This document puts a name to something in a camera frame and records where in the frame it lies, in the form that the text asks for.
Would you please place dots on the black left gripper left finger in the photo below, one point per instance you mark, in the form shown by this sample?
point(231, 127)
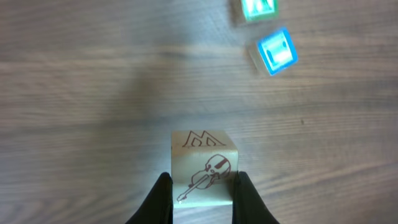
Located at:
point(157, 207)

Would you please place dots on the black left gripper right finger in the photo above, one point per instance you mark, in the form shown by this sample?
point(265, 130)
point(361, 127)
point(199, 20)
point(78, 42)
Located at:
point(248, 206)

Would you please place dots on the violin drawing wooden block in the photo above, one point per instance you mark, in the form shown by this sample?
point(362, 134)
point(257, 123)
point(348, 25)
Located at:
point(203, 166)

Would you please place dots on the blue letter wooden block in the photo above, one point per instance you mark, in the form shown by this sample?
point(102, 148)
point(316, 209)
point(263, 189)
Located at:
point(274, 52)

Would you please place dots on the green letter wooden block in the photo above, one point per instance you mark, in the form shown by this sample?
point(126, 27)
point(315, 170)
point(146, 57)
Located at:
point(248, 11)

